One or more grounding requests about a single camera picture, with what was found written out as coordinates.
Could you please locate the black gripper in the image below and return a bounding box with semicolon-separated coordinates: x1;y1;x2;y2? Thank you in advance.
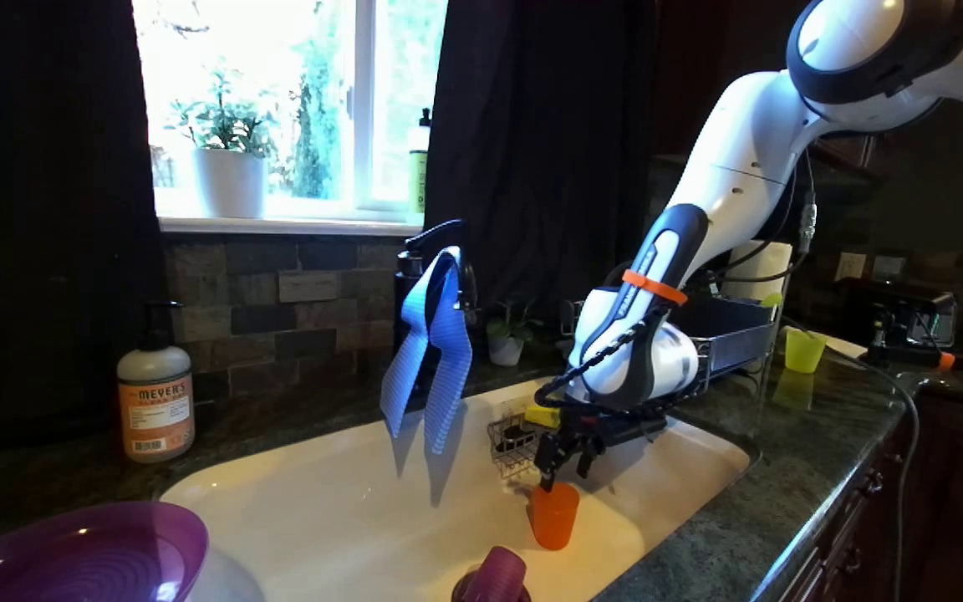
530;393;672;491

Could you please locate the orange plastic cup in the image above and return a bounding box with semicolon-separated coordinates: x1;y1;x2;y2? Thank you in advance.
526;479;585;556

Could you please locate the purple plastic cup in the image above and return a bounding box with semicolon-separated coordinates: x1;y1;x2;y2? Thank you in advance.
449;541;535;602

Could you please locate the light green plastic cup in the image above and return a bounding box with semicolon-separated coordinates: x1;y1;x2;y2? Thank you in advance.
779;324;833;376

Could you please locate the pink purple plastic plate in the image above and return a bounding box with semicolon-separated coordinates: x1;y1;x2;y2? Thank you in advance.
0;497;212;602

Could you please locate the yellow sponge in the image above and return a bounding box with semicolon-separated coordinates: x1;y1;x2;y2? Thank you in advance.
517;401;566;435

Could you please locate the small potted plant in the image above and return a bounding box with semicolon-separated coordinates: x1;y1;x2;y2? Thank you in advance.
481;300;535;371

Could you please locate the blue cloth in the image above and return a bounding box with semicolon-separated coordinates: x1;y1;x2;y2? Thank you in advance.
379;244;479;462

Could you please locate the white sink basin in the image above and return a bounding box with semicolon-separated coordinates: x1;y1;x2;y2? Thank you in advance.
159;375;756;602

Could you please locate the dark curtain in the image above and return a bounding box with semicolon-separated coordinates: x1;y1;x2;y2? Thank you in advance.
0;0;172;447
423;0;662;337

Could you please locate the green bottle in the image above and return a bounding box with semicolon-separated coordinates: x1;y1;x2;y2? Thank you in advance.
406;102;436;216

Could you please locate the black countertop appliance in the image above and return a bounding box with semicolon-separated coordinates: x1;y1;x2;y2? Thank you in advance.
866;284;963;357

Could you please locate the soap bottle with orange label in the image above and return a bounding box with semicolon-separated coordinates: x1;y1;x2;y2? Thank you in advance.
114;298;196;469

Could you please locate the white framed window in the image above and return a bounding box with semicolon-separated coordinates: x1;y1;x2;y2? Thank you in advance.
127;0;455;237

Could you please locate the plant in white pot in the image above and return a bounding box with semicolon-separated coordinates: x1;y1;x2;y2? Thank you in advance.
168;65;285;220

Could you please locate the metal wire sink rack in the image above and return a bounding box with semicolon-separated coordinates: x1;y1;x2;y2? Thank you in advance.
486;411;561;494

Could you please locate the black twisted arm cable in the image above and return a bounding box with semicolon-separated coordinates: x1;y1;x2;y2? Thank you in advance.
530;290;669;411

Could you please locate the orange strap on arm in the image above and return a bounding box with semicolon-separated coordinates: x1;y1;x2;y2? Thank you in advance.
619;268;692;309

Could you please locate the grey hanging cable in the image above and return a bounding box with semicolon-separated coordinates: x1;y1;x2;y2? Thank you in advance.
887;371;925;602

